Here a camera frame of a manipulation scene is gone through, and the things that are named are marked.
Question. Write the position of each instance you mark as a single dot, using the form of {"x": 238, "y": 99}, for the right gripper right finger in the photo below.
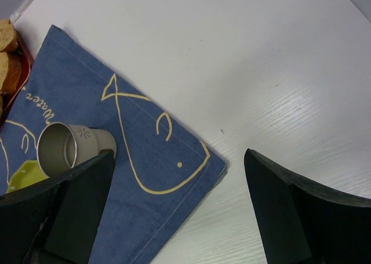
{"x": 303, "y": 221}

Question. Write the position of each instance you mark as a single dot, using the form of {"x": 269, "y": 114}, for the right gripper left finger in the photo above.
{"x": 56, "y": 219}

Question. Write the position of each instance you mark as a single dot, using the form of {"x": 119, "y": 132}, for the brown bread slice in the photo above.
{"x": 11, "y": 68}

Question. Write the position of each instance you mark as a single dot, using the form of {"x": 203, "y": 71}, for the seeded bread roll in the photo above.
{"x": 8, "y": 36}

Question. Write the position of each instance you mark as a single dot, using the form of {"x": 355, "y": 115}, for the green dotted plate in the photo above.
{"x": 28, "y": 174}

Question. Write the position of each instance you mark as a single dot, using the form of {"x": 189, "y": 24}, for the metal cup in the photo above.
{"x": 62, "y": 146}

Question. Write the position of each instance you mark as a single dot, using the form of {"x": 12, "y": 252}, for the blue fish placemat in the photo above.
{"x": 162, "y": 171}

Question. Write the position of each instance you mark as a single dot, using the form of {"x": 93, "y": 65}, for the red tray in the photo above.
{"x": 27, "y": 62}

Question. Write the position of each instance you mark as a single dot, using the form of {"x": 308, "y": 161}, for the aluminium back rail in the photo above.
{"x": 18, "y": 12}

